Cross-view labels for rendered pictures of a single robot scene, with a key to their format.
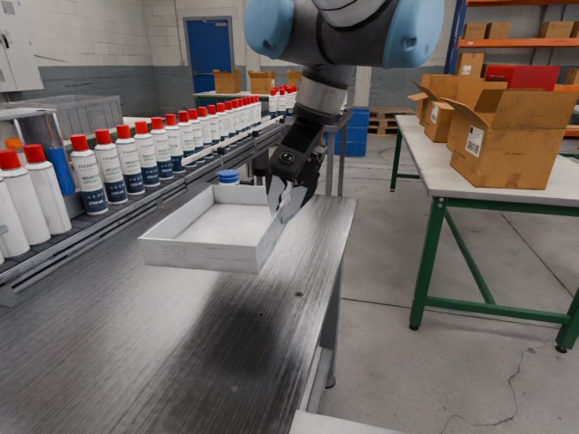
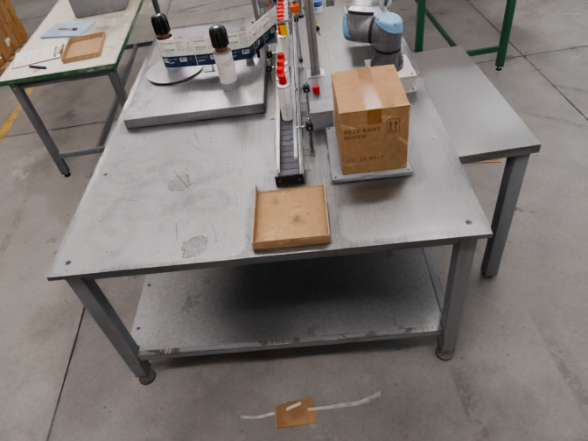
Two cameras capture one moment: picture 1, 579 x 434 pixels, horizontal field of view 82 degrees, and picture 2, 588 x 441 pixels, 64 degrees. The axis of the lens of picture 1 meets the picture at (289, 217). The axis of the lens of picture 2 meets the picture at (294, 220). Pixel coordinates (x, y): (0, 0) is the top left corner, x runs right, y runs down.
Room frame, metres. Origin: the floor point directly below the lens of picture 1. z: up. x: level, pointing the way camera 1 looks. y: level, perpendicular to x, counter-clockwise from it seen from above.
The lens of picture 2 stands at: (-1.83, 1.17, 1.99)
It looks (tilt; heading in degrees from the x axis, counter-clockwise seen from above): 44 degrees down; 349
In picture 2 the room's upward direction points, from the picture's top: 10 degrees counter-clockwise
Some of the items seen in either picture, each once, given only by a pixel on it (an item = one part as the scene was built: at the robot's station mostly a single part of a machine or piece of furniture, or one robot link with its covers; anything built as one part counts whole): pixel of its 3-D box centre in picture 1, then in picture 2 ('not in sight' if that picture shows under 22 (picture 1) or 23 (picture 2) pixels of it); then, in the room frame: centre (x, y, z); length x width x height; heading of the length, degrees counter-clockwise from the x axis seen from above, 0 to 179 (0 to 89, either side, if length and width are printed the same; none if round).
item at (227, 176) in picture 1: (228, 182); (317, 5); (1.11, 0.21, 0.86); 0.07 x 0.07 x 0.07
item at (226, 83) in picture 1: (227, 81); not in sight; (6.10, 1.06, 0.97); 0.47 x 0.41 x 0.37; 164
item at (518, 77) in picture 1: (508, 113); not in sight; (4.86, -3.09, 0.61); 0.70 x 0.60 x 1.22; 179
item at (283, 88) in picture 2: not in sight; (285, 97); (-0.07, 0.77, 0.98); 0.05 x 0.05 x 0.20
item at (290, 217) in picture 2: not in sight; (290, 212); (-0.61, 0.94, 0.85); 0.30 x 0.26 x 0.04; 163
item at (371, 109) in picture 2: not in sight; (368, 119); (-0.39, 0.54, 0.99); 0.30 x 0.24 x 0.27; 164
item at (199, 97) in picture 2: not in sight; (203, 75); (0.59, 1.04, 0.86); 0.80 x 0.67 x 0.05; 163
